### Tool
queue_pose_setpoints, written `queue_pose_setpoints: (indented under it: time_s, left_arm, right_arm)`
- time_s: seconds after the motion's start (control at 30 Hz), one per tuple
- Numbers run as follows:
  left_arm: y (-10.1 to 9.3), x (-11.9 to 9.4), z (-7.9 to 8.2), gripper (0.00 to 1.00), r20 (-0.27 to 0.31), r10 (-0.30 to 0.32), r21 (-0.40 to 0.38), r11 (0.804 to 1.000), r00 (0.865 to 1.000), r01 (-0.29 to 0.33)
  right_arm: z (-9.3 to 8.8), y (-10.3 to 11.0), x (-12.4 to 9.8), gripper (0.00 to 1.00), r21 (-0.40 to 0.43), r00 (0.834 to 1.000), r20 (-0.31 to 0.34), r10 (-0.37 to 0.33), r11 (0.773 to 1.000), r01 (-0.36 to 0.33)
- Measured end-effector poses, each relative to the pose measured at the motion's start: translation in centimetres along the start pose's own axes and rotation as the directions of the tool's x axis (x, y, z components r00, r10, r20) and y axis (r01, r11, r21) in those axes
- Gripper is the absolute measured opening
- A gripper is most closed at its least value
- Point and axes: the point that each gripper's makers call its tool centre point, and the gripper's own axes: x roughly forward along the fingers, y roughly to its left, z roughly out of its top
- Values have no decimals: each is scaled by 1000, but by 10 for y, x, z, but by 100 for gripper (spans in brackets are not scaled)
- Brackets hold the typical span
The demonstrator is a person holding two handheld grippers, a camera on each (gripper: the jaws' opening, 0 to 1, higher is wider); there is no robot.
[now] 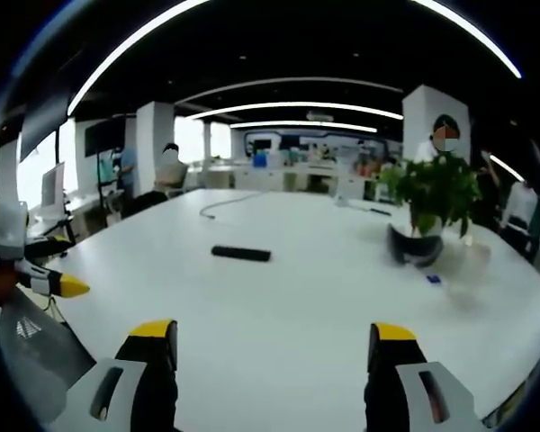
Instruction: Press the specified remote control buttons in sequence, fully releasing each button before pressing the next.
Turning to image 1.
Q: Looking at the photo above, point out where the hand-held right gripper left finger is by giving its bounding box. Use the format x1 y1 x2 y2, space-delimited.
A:
49 319 180 432

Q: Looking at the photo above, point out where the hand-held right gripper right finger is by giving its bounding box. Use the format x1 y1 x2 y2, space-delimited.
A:
364 321 488 432

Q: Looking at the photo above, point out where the black remote control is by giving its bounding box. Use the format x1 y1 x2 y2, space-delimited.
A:
211 244 272 263

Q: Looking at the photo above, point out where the white computer monitor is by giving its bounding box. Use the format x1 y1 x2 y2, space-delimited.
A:
40 162 67 209

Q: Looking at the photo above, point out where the grey office chair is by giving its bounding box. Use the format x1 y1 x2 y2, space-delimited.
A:
0 287 98 427

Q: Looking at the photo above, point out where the white table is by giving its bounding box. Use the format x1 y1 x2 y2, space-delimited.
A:
49 187 540 432

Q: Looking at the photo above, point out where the dark plant pot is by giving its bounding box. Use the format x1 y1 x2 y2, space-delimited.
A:
385 222 446 267

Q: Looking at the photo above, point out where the green potted plant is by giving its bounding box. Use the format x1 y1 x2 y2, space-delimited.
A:
376 151 482 239

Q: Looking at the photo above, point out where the black wall screen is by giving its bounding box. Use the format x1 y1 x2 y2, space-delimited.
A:
84 117 127 157

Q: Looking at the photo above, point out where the grey cable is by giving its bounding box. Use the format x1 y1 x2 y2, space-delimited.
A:
199 192 271 221

